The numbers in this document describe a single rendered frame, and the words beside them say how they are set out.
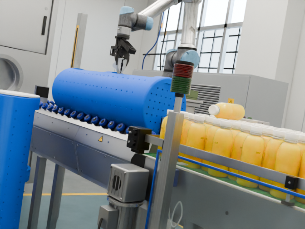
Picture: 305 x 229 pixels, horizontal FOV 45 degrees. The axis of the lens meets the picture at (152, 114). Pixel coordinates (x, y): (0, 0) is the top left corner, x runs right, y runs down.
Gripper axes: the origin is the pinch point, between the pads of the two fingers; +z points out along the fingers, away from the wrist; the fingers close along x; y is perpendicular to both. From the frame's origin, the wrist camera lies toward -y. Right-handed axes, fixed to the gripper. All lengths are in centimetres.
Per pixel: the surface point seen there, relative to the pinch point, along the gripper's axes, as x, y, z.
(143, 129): 22, -51, 24
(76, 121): 11.4, 18.7, 30.9
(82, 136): 13.2, 7.3, 36.8
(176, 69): 39, -82, 0
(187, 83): 37, -85, 4
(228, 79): -156, 46, -16
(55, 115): 11, 44, 31
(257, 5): -266, 104, -118
